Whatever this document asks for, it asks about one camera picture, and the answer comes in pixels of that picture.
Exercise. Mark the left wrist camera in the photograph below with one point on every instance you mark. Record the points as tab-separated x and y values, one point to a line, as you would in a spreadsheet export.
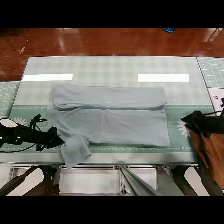
36	120

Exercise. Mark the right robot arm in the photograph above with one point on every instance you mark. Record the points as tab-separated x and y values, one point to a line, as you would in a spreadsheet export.
203	123

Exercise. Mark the light blue T-shirt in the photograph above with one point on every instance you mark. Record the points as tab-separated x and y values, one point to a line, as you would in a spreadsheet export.
113	120

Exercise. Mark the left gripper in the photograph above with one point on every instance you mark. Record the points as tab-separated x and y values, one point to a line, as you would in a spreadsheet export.
49	138

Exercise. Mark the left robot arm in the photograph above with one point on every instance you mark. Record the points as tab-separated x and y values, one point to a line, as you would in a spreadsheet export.
15	133

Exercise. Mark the brown garment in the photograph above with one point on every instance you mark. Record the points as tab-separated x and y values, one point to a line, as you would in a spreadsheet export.
211	153

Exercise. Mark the silver frame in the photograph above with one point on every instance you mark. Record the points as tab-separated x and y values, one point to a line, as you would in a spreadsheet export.
100	180

